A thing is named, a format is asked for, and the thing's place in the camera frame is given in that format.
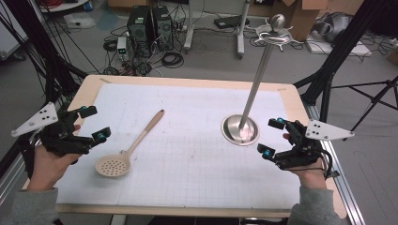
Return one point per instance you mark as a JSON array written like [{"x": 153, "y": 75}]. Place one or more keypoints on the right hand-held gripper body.
[{"x": 305, "y": 153}]

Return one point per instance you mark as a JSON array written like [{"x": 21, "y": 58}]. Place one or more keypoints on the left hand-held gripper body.
[{"x": 62, "y": 140}]

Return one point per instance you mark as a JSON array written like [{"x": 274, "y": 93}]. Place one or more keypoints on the metal utensil stand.
[{"x": 240, "y": 132}]

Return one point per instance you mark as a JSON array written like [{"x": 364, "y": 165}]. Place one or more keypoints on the beige slotted spoon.
[{"x": 112, "y": 167}]

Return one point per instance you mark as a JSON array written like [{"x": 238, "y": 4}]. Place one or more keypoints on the person's right hand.
[{"x": 311, "y": 178}]

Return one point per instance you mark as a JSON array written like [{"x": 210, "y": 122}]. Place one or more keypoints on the person's left hand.
[{"x": 48, "y": 170}]

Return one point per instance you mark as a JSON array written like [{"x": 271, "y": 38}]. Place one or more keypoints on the small grey power supply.
[{"x": 122, "y": 47}]

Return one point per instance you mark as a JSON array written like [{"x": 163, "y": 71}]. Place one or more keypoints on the white grid mat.
[{"x": 187, "y": 168}]

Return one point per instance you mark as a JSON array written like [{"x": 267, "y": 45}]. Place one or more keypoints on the black tripod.
[{"x": 374, "y": 100}]

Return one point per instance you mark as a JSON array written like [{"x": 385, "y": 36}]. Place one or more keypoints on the white stand leg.
[
  {"x": 241, "y": 37},
  {"x": 189, "y": 34}
]

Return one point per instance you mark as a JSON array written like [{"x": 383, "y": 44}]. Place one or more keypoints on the black computer tower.
[
  {"x": 139, "y": 29},
  {"x": 163, "y": 26}
]

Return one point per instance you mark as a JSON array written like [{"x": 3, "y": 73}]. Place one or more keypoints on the white flat board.
[{"x": 338, "y": 48}]

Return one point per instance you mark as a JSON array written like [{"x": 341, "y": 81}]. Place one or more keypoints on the black pole stand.
[{"x": 344, "y": 43}]

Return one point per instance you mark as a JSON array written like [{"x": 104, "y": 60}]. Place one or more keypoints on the cardboard box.
[{"x": 297, "y": 18}]

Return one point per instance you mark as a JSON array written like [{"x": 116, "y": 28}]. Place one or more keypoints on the white round table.
[{"x": 67, "y": 5}]

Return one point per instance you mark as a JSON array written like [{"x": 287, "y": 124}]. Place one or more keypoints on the white cabinet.
[{"x": 9, "y": 34}]

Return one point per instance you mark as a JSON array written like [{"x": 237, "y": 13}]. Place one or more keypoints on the flat black device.
[{"x": 230, "y": 22}]

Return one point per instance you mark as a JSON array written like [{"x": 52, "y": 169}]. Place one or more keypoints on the grey bag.
[{"x": 336, "y": 26}]

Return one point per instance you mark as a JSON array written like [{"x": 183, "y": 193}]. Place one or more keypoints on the aluminium rail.
[
  {"x": 9, "y": 184},
  {"x": 344, "y": 190}
]

